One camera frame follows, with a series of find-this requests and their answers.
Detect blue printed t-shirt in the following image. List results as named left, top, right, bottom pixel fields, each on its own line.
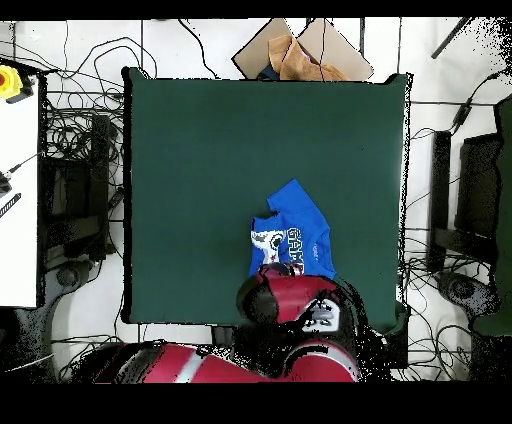
left=247, top=178, right=338, bottom=281

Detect dark green table cloth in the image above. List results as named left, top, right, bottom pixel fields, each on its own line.
left=122, top=65, right=413, bottom=335

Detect tan cloth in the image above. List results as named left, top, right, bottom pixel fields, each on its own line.
left=267, top=34, right=349, bottom=82

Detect open cardboard box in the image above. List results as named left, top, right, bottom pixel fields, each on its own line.
left=231, top=17, right=375, bottom=82

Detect white desk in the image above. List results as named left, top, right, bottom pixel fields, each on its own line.
left=0, top=77, right=40, bottom=308

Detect green covered side table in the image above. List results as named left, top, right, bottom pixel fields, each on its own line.
left=471, top=95, right=512, bottom=337

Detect black rod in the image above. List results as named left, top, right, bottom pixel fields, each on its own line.
left=430, top=16, right=474, bottom=60

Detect yellow emergency stop button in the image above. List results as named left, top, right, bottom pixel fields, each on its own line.
left=0, top=64, right=24, bottom=100

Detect black cable tangle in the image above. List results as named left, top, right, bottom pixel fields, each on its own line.
left=39, top=35, right=158, bottom=169
left=51, top=323, right=125, bottom=383
left=395, top=227, right=481, bottom=381

